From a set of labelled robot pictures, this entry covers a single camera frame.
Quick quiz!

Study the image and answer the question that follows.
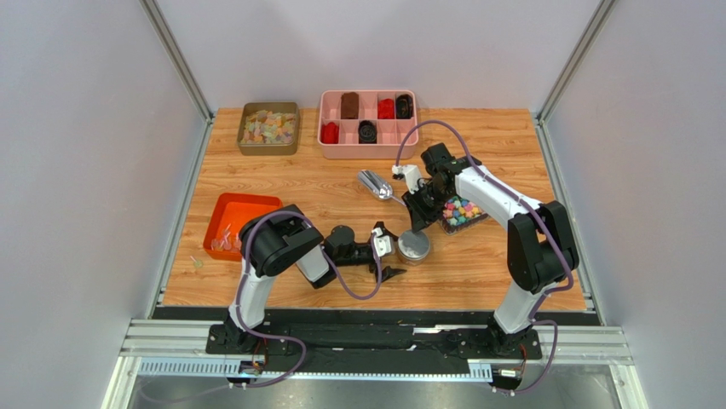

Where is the white jar lid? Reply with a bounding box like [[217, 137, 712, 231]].
[[397, 230, 431, 256]]

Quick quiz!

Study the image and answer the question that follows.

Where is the green tin of star candies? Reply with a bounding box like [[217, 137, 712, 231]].
[[438, 195, 489, 235]]

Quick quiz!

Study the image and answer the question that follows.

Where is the silver metal scoop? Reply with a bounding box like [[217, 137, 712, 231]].
[[357, 170, 405, 205]]

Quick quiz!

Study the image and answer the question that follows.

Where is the orange tray of lollipops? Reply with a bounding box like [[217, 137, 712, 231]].
[[203, 193, 283, 262]]

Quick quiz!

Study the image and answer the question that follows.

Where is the bronze tin of gummy candies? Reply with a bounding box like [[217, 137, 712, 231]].
[[236, 101, 301, 156]]

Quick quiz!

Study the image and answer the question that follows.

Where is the clear glass jar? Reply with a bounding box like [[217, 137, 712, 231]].
[[397, 253, 427, 266]]

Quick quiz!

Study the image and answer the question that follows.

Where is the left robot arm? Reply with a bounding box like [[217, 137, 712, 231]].
[[205, 204, 405, 354]]

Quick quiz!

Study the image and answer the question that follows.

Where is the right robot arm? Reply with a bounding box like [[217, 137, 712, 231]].
[[392, 143, 579, 354]]

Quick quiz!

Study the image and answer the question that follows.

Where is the black candy lower compartment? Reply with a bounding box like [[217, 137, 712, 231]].
[[358, 120, 377, 144]]

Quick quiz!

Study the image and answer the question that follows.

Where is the black candy compartment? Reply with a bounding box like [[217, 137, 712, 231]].
[[358, 120, 377, 144], [395, 94, 415, 119]]

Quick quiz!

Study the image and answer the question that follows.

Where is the black candy upper compartment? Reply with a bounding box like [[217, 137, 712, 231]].
[[395, 94, 415, 119]]

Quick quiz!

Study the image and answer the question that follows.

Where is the red candy lower compartment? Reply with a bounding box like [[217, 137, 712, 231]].
[[320, 122, 339, 145]]

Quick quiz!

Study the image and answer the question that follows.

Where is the pink divided organizer box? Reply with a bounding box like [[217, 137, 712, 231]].
[[317, 89, 419, 159]]

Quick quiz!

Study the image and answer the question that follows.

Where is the loose lollipop on table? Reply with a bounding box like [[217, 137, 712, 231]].
[[190, 256, 204, 269]]

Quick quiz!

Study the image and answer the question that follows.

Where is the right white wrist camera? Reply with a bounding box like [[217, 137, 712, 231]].
[[392, 164, 425, 194]]

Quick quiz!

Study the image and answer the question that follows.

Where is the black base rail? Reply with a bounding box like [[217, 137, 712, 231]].
[[152, 307, 545, 375]]

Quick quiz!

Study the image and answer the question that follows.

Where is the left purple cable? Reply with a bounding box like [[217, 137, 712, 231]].
[[233, 210, 386, 389]]

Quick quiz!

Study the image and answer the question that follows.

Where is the right aluminium frame post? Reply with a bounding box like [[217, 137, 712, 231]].
[[536, 0, 619, 124]]

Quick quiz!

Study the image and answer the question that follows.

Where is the aluminium frame post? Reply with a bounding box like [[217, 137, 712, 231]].
[[140, 0, 214, 123], [536, 0, 619, 124]]

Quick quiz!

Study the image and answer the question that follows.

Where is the left aluminium frame post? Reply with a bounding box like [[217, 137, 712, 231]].
[[140, 0, 214, 123]]

